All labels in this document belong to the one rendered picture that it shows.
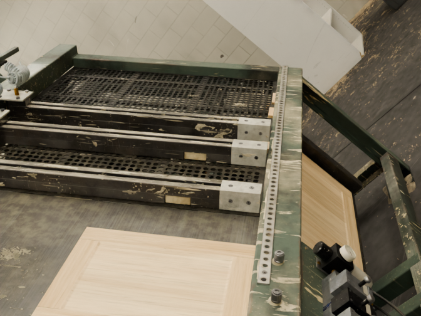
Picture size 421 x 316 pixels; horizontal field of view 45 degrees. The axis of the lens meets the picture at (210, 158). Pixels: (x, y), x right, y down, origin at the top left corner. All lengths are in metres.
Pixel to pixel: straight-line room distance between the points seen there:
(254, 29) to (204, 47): 1.78
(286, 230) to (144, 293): 0.43
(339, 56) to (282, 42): 0.54
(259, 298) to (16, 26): 6.65
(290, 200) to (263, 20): 3.44
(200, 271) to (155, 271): 0.12
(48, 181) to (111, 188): 0.21
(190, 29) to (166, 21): 0.32
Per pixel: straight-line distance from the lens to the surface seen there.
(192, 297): 1.27
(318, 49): 4.92
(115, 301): 1.28
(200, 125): 2.01
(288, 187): 1.63
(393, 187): 2.60
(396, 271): 2.19
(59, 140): 1.98
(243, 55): 6.53
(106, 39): 6.99
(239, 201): 1.56
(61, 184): 1.70
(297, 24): 4.85
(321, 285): 1.36
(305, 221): 2.10
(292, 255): 1.36
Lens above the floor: 1.39
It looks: 10 degrees down
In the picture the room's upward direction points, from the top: 53 degrees counter-clockwise
